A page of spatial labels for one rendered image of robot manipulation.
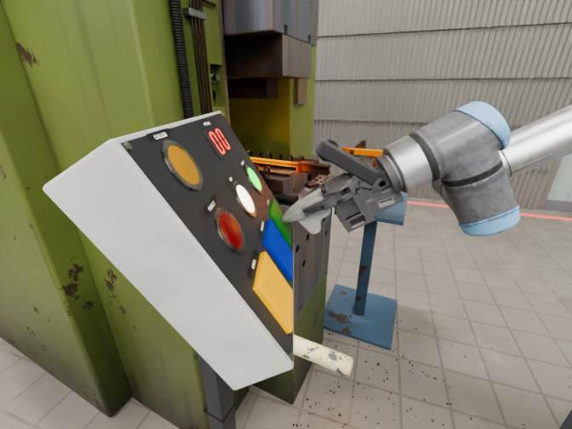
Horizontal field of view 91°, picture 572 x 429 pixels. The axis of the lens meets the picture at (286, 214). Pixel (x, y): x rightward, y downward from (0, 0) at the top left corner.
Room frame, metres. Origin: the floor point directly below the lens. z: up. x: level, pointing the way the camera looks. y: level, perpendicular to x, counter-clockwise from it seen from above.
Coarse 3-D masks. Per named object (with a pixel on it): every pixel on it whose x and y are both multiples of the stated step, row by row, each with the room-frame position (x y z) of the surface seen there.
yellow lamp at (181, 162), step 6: (174, 150) 0.28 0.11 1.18; (180, 150) 0.30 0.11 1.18; (174, 156) 0.27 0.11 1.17; (180, 156) 0.29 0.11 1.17; (186, 156) 0.30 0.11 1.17; (174, 162) 0.27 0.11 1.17; (180, 162) 0.28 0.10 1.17; (186, 162) 0.29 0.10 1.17; (192, 162) 0.30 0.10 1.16; (174, 168) 0.26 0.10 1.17; (180, 168) 0.27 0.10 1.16; (186, 168) 0.28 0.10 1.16; (192, 168) 0.29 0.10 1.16; (180, 174) 0.26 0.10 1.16; (186, 174) 0.27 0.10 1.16; (192, 174) 0.28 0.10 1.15; (198, 174) 0.30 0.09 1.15; (186, 180) 0.27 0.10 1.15; (192, 180) 0.28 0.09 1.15; (198, 180) 0.29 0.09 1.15
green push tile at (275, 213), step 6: (276, 204) 0.51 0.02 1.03; (270, 210) 0.46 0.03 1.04; (276, 210) 0.48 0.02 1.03; (270, 216) 0.44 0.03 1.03; (276, 216) 0.46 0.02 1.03; (282, 216) 0.50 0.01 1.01; (276, 222) 0.44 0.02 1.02; (282, 222) 0.47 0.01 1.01; (288, 222) 0.51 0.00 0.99; (282, 228) 0.45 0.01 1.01; (288, 228) 0.49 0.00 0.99; (282, 234) 0.44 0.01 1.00; (288, 234) 0.46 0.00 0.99; (288, 240) 0.44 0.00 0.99
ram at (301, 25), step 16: (224, 0) 0.85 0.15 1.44; (240, 0) 0.83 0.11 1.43; (256, 0) 0.81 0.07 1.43; (272, 0) 0.79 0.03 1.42; (288, 0) 0.86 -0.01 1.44; (304, 0) 0.95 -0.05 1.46; (224, 16) 0.85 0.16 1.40; (240, 16) 0.83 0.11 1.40; (256, 16) 0.81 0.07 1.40; (272, 16) 0.79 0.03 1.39; (288, 16) 0.86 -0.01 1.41; (304, 16) 0.96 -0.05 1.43; (224, 32) 0.85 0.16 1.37; (240, 32) 0.83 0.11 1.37; (256, 32) 0.82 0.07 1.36; (272, 32) 0.82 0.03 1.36; (288, 32) 0.86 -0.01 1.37; (304, 32) 0.96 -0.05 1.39
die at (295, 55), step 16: (240, 48) 0.89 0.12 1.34; (256, 48) 0.87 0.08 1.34; (272, 48) 0.85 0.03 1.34; (288, 48) 0.86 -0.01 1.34; (304, 48) 0.96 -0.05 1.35; (240, 64) 0.89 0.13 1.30; (256, 64) 0.87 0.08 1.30; (272, 64) 0.85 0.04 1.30; (288, 64) 0.86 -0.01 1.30; (304, 64) 0.96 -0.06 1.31
